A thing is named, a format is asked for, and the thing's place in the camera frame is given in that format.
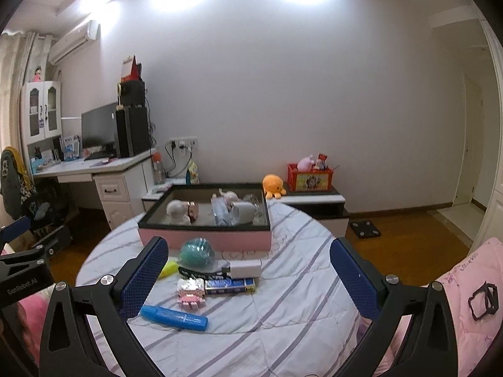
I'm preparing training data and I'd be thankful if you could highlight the pink storage box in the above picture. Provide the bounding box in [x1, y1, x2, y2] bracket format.
[137, 183, 273, 253]

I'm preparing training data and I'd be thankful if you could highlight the black plastic frame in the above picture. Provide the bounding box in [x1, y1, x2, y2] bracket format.
[467, 281, 499, 321]

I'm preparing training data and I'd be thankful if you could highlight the pink cloth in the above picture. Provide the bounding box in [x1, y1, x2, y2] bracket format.
[16, 286, 53, 325]

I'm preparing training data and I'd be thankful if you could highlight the orange octopus plush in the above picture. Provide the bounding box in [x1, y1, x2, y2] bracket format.
[263, 174, 287, 199]

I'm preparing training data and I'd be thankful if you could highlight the blue highlighter pen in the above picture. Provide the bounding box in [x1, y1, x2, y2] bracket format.
[140, 304, 210, 331]

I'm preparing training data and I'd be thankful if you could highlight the chair with draped jacket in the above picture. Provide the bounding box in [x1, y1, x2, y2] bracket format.
[0, 146, 40, 221]

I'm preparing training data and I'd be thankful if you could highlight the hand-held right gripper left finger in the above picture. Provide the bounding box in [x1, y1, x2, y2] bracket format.
[38, 236, 169, 377]

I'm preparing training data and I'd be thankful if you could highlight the white air conditioner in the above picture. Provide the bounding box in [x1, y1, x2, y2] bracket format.
[49, 19, 99, 65]

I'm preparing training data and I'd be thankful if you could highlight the white charger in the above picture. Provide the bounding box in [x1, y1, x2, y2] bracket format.
[228, 260, 263, 280]

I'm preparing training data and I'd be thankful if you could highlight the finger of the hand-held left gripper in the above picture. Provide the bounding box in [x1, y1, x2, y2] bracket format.
[0, 226, 72, 268]
[0, 216, 31, 246]

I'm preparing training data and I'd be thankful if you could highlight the blue battery pack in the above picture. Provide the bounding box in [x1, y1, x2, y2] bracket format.
[204, 277, 257, 295]

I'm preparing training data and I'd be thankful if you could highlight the black computer tower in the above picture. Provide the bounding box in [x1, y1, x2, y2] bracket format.
[114, 105, 152, 158]

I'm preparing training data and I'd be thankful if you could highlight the black bathroom scale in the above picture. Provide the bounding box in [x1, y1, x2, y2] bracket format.
[350, 220, 382, 238]

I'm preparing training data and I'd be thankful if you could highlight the white cup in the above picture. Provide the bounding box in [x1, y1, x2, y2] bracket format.
[231, 201, 256, 226]

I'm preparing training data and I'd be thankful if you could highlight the black computer monitor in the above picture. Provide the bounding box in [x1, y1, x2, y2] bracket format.
[81, 102, 120, 158]

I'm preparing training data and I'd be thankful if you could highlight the white wardrobe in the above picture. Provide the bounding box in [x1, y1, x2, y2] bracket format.
[469, 0, 503, 252]

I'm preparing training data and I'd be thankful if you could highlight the low black white cabinet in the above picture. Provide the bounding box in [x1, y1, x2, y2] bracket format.
[141, 183, 350, 238]

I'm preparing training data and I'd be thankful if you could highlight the white glass-door cabinet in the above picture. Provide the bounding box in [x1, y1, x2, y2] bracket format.
[19, 80, 64, 146]

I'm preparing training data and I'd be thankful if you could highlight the white round doll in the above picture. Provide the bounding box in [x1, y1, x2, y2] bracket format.
[166, 199, 192, 225]

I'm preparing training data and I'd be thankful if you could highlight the white door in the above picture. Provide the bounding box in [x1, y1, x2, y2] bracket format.
[452, 74, 484, 207]

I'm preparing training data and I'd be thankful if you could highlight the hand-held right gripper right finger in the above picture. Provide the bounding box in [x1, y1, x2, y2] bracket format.
[329, 237, 458, 377]

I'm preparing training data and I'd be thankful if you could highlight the beige curtain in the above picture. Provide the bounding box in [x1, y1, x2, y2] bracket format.
[0, 31, 53, 154]

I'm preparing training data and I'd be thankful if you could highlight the red white paper bag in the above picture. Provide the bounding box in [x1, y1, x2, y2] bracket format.
[121, 56, 143, 84]

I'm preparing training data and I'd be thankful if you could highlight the black jewelled hair clip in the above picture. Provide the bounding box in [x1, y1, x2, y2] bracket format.
[178, 264, 229, 279]

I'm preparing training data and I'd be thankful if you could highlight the black speaker box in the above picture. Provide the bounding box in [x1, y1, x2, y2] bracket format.
[118, 80, 146, 107]

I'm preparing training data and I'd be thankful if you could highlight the teal ball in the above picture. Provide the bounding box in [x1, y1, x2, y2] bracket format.
[178, 238, 215, 270]

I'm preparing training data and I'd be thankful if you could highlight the white desk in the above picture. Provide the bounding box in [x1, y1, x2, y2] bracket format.
[30, 147, 158, 232]

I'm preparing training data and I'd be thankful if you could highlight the pink block figure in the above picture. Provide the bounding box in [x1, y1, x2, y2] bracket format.
[177, 277, 207, 309]

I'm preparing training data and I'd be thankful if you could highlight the red toy box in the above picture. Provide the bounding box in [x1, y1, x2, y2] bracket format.
[287, 163, 334, 193]

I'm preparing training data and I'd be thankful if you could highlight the pink quilt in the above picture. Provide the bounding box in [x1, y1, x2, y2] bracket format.
[356, 238, 503, 377]

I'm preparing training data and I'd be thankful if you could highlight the yellow green toy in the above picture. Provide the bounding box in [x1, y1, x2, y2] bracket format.
[158, 259, 180, 280]

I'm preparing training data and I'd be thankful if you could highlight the blue white box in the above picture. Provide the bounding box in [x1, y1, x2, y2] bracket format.
[63, 135, 81, 161]

